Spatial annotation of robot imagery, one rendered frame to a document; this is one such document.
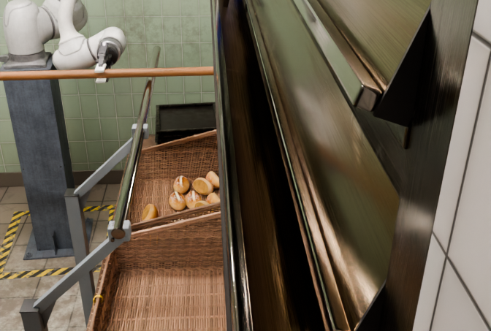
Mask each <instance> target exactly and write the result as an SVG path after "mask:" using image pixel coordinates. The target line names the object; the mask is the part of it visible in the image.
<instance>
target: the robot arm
mask: <svg viewBox="0 0 491 331"><path fill-rule="evenodd" d="M87 20H88V13H87V9H86V8H85V6H84V4H83V3H82V2H81V0H45V1H44V3H43V4H42V6H41V7H38V6H37V5H36V4H35V3H34V2H33V1H30V0H13V1H10V2H9V3H8V4H7V6H6V7H5V9H4V14H3V28H4V37H5V40H6V44H7V48H8V51H9V52H8V54H4V55H0V62H5V63H6V64H5V65H4V69H23V68H45V67H47V62H48V60H49V57H51V56H52V53H51V52H45V47H44V44H45V43H46V42H48V41H49V40H52V39H59V38H61V39H60V42H59V44H58V45H59V49H58V50H56V51H55V53H54V54H53V65H54V66H55V68H56V69H57V70H79V69H87V68H90V67H92V66H94V65H95V64H97V65H96V68H95V73H96V72H104V70H105V69H111V66H112V65H113V64H115V63H116V62H117V61H118V60H119V58H120V57H121V54H122V53H123V52H124V50H125V48H126V37H125V36H124V34H123V31H122V30H121V29H119V28H117V27H109V28H106V29H105V30H103V31H100V32H99V33H98V34H96V35H94V36H92V37H90V38H88V39H86V38H85V37H84V36H83V35H82V34H79V33H78V31H79V30H81V29H82V28H83V27H84V26H85V25H86V23H87Z"/></svg>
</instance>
